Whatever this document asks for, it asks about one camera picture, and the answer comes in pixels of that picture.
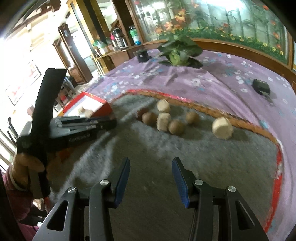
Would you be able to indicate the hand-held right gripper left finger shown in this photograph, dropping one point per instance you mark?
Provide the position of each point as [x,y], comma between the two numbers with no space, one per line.
[122,180]

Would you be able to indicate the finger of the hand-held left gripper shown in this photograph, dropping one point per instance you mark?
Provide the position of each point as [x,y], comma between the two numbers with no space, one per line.
[97,128]
[92,120]

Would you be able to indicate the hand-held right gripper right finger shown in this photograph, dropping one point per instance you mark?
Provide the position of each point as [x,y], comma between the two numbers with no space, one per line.
[181,183]

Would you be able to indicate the dark red date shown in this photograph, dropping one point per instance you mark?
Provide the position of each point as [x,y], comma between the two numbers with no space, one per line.
[139,113]

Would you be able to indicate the brown round fruit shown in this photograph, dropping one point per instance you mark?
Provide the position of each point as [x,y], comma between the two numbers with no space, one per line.
[192,117]
[149,118]
[176,127]

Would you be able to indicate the large round sugarcane chunk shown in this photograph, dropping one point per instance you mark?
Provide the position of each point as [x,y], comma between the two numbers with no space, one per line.
[222,128]

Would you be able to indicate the person's left forearm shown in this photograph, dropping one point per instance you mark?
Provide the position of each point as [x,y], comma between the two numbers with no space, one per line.
[16,204]

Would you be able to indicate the person's left hand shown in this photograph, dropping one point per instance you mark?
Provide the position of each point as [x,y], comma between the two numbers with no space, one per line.
[22,164]

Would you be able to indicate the grey felt mat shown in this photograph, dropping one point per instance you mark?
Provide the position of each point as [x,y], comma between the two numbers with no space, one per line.
[150,148]

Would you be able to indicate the wooden side cabinet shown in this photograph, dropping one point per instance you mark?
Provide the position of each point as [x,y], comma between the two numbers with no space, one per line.
[118,59]

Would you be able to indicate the green plastic bag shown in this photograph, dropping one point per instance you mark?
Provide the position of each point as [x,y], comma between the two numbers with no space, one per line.
[99,44]

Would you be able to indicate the small black box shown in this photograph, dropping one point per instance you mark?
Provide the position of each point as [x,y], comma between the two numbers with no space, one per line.
[142,55]

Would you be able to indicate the black and silver thermos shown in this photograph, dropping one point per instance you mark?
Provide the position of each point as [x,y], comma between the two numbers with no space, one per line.
[118,39]

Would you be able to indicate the green plastic bottle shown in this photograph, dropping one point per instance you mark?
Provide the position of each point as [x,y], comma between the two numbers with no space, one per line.
[134,34]

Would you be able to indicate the purple floral cloth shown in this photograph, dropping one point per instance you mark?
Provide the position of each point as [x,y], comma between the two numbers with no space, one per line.
[219,92]

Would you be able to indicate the green bok choy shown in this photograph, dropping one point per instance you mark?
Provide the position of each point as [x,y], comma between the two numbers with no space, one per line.
[178,49]

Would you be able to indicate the metal key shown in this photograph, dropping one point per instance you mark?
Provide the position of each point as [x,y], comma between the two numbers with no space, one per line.
[268,98]

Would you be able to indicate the black key pouch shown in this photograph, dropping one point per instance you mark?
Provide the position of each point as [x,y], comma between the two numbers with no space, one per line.
[261,85]

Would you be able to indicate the flower printed glass screen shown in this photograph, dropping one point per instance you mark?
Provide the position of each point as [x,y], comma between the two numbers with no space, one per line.
[231,18]

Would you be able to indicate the framed wall picture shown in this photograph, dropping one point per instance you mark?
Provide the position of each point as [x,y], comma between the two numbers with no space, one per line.
[23,81]

